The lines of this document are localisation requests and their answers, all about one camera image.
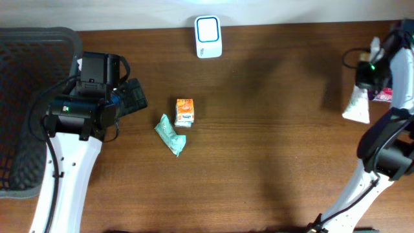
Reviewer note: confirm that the orange tissue pack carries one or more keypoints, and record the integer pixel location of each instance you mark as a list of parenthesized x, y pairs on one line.
[(184, 113)]

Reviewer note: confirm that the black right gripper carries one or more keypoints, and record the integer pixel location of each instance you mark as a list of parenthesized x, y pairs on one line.
[(361, 79)]

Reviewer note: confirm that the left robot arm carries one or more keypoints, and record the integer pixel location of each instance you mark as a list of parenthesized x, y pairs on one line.
[(74, 126)]

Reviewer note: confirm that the white barcode scanner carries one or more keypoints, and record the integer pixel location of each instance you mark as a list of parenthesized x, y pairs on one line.
[(208, 39)]

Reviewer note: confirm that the white tube with cork cap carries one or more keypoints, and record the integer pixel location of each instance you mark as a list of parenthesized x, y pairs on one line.
[(357, 108)]

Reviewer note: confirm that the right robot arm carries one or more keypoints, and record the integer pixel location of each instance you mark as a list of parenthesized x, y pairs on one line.
[(382, 157)]

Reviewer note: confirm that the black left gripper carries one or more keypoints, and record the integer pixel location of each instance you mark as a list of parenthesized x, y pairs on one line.
[(133, 96)]

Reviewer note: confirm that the teal wet wipes pack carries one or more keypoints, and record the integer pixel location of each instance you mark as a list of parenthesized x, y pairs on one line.
[(173, 141)]

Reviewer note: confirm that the red purple pad package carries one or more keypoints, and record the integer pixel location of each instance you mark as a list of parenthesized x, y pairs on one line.
[(385, 95)]

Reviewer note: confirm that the grey plastic mesh basket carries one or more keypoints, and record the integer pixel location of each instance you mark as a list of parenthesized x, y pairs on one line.
[(32, 59)]

